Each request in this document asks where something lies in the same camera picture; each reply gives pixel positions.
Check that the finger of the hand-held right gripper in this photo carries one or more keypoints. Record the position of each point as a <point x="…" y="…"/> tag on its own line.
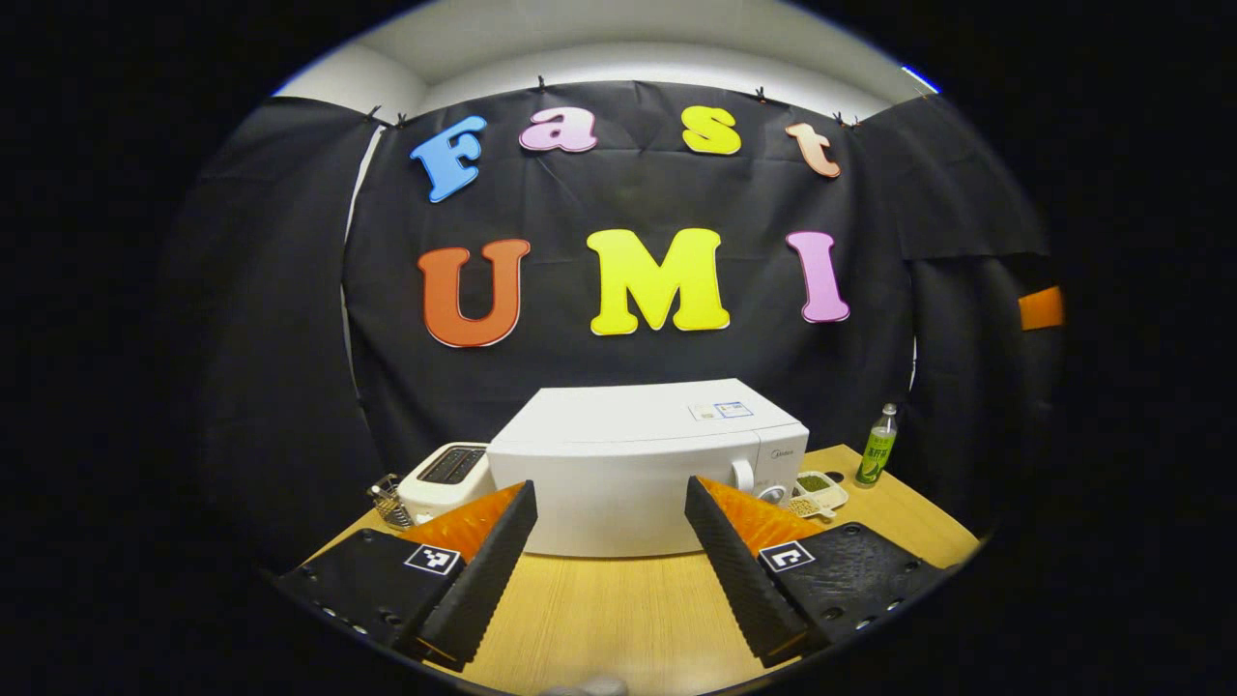
<point x="1042" y="309"/>

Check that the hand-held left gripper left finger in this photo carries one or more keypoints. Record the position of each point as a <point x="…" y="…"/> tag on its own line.
<point x="488" y="570"/>

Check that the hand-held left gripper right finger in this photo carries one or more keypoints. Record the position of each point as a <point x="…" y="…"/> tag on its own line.
<point x="739" y="580"/>

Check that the white microwave oven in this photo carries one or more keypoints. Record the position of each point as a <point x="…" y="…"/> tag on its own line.
<point x="618" y="425"/>

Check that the white toaster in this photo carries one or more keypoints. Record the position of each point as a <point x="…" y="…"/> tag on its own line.
<point x="440" y="493"/>

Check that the white divided dish of beans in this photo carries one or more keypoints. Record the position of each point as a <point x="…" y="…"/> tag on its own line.
<point x="821" y="495"/>

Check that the green drink bottle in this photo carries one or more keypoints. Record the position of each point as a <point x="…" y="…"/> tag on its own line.
<point x="875" y="459"/>

